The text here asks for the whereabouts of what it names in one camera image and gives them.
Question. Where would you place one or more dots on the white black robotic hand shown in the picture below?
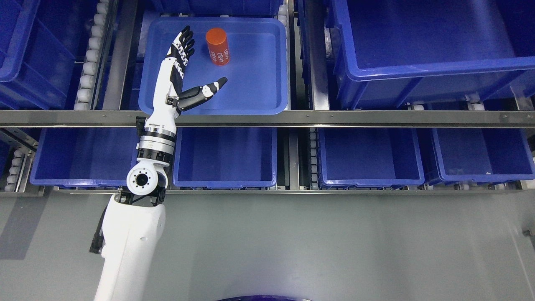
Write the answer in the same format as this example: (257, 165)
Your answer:
(169, 100)

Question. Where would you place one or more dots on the orange cylindrical capacitor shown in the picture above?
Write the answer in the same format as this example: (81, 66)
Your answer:
(218, 46)

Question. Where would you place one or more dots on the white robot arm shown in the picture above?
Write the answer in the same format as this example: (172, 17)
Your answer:
(134, 219)

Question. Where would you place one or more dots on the metal shelf rack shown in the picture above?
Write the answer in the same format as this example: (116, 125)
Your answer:
(320, 116)

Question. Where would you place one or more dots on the white roller track left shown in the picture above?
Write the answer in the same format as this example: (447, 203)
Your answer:
(85, 96)

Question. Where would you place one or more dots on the blue shallow tray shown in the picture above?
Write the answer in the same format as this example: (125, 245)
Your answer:
(257, 70)

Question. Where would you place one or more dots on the blue bin lower left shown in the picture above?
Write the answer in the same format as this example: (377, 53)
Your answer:
(84, 157)

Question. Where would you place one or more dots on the blue bin upper left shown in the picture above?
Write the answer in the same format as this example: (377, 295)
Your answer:
(39, 39)

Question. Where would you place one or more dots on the blue bin lower right middle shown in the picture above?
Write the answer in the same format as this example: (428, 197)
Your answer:
(368, 157)

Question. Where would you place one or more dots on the large blue bin upper right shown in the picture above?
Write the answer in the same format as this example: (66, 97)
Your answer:
(392, 52)

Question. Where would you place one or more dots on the blue bin lower far right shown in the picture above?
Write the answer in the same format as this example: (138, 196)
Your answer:
(475, 155)

